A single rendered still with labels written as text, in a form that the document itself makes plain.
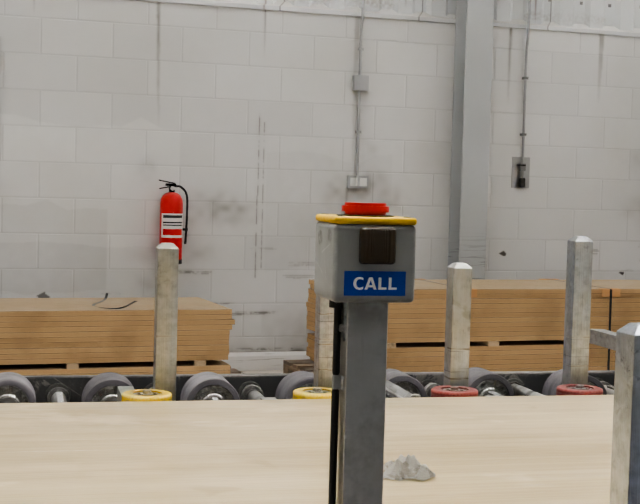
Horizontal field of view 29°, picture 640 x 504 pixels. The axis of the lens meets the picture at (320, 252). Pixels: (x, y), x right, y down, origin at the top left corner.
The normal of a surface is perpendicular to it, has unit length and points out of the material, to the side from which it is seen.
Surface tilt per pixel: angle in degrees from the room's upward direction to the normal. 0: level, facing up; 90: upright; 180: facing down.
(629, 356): 90
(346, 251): 90
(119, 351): 90
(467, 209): 90
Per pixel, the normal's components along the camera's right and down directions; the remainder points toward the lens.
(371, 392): 0.23, 0.06
